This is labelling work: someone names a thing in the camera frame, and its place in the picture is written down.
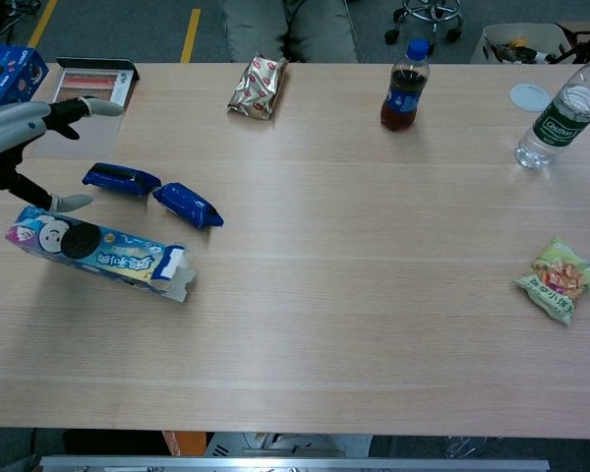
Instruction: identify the red picture card box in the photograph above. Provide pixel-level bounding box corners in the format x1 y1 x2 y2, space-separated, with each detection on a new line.
52 57 142 109

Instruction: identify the seated bystander body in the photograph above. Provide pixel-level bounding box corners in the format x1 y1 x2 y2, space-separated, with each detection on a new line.
215 0 363 64

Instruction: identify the blue cookie packet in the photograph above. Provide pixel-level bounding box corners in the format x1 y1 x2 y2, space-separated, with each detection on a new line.
151 182 225 230
82 162 162 199

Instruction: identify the black tripod with red parts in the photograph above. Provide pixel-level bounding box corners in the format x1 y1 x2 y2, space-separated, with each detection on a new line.
553 12 590 65

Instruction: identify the chrome stool base with castors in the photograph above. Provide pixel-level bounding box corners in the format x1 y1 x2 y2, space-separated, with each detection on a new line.
383 0 466 46

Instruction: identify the orange part under table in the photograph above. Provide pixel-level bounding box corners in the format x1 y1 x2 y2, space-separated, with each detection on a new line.
161 431 208 457

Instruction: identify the gold foil snack packet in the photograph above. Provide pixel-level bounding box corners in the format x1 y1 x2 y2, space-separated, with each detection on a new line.
226 54 289 122

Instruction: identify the robot left hand silver black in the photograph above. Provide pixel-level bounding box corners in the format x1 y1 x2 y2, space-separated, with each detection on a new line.
0 96 125 213

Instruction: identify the dark floor equipment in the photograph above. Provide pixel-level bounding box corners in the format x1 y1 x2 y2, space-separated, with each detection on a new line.
0 0 43 43

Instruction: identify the light blue cookie box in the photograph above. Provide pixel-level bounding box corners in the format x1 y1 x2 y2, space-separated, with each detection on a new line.
5 205 198 303

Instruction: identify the cola bottle with blue cap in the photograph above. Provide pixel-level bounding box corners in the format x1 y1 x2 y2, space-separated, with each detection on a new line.
380 37 432 132

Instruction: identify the clear water bottle green label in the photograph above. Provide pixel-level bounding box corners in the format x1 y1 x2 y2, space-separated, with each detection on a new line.
514 56 590 170

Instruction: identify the green snack bag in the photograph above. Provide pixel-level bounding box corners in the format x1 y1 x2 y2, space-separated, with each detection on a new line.
513 236 590 325

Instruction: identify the clear plastic wrap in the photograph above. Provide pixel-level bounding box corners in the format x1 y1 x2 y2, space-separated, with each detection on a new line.
442 436 502 458

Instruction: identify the white round table grommet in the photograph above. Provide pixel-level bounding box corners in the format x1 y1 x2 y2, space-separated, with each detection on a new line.
509 83 555 112

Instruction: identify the aluminium rail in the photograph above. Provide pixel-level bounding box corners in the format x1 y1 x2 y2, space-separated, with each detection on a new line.
38 454 552 472

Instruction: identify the white bin with items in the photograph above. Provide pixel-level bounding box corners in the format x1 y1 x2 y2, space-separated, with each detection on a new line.
470 23 579 65

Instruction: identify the large dark blue oreo box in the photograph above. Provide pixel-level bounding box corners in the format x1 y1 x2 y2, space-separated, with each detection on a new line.
0 42 50 112

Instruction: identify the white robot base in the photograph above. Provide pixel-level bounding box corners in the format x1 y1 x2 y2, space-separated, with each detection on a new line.
204 432 374 458

